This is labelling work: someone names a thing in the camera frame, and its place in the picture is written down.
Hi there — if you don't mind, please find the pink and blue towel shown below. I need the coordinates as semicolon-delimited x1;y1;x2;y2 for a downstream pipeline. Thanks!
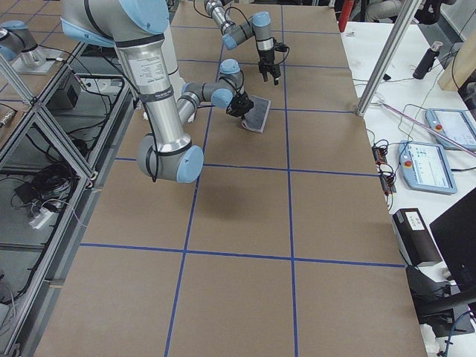
241;95;271;133

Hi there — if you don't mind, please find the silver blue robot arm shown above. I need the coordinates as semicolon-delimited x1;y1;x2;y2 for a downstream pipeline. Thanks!
61;1;254;183
203;1;289;86

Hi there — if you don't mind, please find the small red circuit board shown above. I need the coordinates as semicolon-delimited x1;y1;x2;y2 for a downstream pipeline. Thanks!
372;145;387;165

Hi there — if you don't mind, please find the aluminium frame post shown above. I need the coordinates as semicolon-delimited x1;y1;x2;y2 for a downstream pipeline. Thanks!
356;0;421;117

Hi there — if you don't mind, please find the near teach pendant tablet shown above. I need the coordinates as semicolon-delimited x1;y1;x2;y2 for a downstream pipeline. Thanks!
398;141;457;195

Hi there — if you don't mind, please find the far teach pendant tablet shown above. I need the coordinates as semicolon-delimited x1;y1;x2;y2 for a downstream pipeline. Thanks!
425;109;475;151

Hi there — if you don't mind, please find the white reacher grabber stick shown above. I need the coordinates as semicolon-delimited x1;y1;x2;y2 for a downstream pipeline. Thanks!
376;100;475;157

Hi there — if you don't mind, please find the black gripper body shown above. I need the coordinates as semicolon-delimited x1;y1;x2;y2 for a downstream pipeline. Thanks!
232;94;254;119
258;48;280;75

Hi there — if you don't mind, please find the red cylinder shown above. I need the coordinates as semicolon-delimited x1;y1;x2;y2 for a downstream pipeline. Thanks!
338;0;354;33

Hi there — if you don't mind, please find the black water bottle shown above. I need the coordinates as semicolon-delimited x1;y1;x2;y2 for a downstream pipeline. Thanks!
413;41;443;80

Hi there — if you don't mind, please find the white power strip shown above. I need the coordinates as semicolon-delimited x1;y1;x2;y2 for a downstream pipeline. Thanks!
29;208;53;230

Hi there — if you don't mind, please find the black monitor with stand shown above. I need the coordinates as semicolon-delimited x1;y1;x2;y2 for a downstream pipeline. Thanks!
406;190;475;337

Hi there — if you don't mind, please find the teach pendant tablet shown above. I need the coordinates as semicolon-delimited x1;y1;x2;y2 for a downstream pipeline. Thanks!
425;109;475;151
398;141;457;195

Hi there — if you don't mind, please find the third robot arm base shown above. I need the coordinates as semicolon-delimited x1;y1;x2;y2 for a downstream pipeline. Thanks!
1;20;52;75

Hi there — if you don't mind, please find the black box white label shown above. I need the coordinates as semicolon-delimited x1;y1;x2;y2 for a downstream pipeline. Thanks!
392;208;443;268

